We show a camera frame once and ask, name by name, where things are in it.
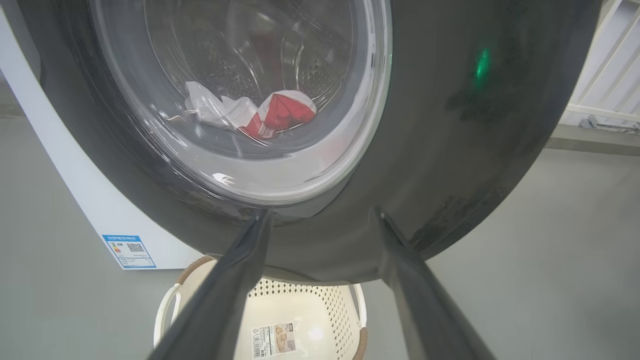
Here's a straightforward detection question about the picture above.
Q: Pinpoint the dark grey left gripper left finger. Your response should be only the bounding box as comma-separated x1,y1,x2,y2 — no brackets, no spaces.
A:
147,209,274,360

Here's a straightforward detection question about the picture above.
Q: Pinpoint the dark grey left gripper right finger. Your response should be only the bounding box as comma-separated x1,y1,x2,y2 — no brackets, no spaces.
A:
375,207,497,360

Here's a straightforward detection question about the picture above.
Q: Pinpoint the dark round glass washer door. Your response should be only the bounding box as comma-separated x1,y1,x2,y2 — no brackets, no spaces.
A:
15,0,603,286

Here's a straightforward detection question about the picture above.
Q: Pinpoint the red and white garment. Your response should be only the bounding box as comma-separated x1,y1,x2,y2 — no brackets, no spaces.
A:
184,81,318,140

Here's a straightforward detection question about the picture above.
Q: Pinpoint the white barcode basket label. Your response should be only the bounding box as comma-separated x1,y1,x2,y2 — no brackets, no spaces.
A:
251,322,297,360

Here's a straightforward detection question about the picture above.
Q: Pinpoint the cream perforated laundry basket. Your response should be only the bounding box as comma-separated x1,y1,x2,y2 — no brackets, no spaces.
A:
152,255,368,360

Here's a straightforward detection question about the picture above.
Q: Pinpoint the white washing machine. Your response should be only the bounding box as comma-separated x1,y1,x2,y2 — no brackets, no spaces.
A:
0,7,203,271

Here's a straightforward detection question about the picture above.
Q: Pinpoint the blue energy label sticker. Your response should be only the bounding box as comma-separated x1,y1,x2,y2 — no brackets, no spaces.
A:
101,234,157,270

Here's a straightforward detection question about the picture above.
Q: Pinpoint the steel washer drum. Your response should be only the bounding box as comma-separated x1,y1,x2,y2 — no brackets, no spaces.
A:
144,0,354,151

